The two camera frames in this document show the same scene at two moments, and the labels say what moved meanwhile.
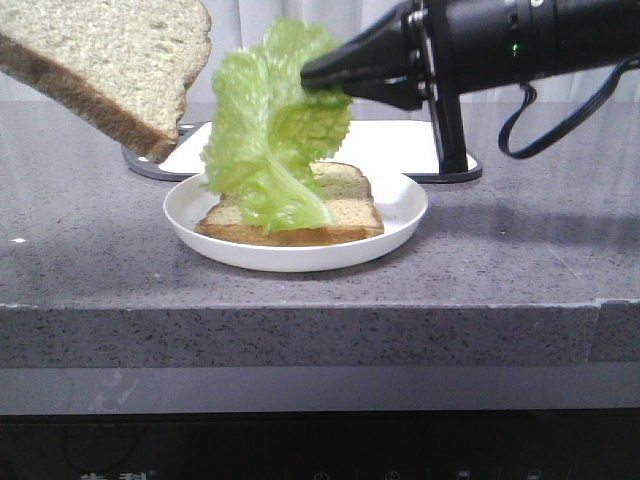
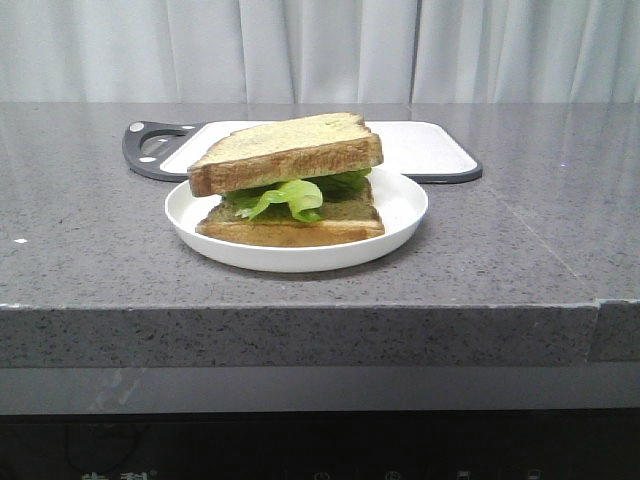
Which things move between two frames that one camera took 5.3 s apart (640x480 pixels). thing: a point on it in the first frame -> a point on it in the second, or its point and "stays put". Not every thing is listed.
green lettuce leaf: x=267 y=129 -> x=303 y=197
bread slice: x=347 y=188 stays put
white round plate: x=398 y=202 stays put
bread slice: x=121 y=66 -> x=290 y=149
